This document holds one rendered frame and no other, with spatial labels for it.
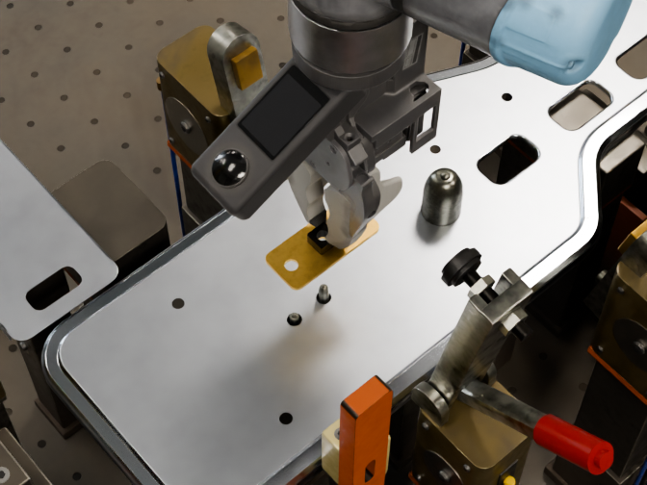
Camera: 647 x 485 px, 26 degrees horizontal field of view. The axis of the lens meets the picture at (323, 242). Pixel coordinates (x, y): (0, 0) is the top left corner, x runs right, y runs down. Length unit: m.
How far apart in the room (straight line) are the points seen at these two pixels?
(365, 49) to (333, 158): 0.11
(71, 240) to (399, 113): 0.34
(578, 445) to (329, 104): 0.26
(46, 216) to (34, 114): 0.46
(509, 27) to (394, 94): 0.20
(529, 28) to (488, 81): 0.50
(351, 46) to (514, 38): 0.12
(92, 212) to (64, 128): 0.42
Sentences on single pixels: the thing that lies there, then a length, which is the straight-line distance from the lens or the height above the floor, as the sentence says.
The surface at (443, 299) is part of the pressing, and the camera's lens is 1.10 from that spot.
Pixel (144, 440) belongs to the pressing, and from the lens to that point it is 1.05.
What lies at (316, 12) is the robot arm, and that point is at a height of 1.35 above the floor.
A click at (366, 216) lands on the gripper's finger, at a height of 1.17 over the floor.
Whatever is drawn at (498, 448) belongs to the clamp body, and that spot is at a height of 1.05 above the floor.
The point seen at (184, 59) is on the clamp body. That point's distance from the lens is 1.18.
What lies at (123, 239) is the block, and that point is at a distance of 1.16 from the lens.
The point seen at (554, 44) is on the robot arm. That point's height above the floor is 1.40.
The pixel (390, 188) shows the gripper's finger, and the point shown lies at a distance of 0.98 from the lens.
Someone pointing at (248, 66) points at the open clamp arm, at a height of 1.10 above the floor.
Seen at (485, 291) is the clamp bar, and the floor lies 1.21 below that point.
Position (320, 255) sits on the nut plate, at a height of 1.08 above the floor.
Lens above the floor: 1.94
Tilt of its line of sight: 58 degrees down
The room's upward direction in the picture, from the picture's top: straight up
